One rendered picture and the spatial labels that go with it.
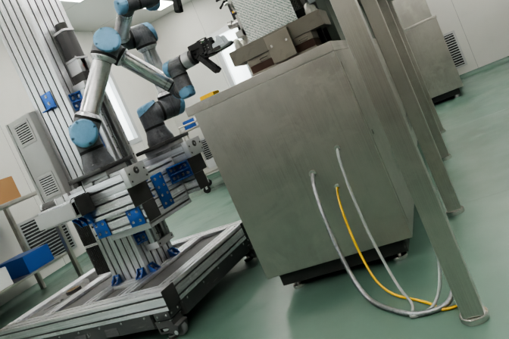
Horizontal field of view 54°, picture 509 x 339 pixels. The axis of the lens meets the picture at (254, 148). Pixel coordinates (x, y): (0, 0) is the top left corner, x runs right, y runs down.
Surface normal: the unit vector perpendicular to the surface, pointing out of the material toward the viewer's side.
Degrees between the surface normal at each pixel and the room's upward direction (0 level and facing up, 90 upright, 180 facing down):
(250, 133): 90
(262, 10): 90
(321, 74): 90
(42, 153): 90
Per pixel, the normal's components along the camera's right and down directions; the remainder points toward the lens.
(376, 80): -0.31, 0.21
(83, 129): 0.26, 0.08
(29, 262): 0.85, -0.34
